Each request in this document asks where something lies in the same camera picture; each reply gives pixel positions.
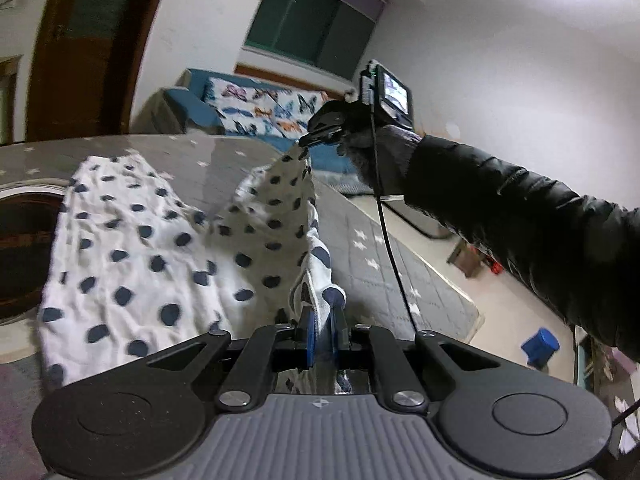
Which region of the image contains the blue sofa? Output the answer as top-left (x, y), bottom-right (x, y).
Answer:
top-left (130, 67), bottom-right (374, 196)

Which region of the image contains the black cable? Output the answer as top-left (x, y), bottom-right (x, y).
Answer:
top-left (368, 58), bottom-right (420, 336)

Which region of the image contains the round induction cooktop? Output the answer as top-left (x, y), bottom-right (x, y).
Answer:
top-left (0, 183), bottom-right (64, 323)

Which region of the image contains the black jacket right forearm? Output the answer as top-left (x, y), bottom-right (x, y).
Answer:
top-left (404, 136), bottom-right (639, 360)

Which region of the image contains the grey storage ottoman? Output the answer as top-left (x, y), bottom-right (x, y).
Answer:
top-left (382, 195), bottom-right (452, 240)

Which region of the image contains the butterfly print pillow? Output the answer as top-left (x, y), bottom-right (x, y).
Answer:
top-left (204, 77), bottom-right (329, 140)

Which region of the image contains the blue plastic stool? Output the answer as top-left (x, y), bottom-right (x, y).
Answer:
top-left (521, 327), bottom-right (560, 370)

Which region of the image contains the black gloved right hand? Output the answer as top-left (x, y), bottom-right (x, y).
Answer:
top-left (337, 126), bottom-right (422, 196)

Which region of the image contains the white polka dot garment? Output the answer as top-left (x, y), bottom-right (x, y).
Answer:
top-left (38, 148), bottom-right (346, 388)

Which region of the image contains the brown wooden door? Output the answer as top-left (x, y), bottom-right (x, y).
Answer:
top-left (25, 0), bottom-right (160, 142)

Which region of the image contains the dark green window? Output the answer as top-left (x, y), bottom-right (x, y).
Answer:
top-left (245, 0), bottom-right (375, 79)

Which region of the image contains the wooden side table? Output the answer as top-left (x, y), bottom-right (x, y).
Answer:
top-left (0, 55), bottom-right (21, 145)

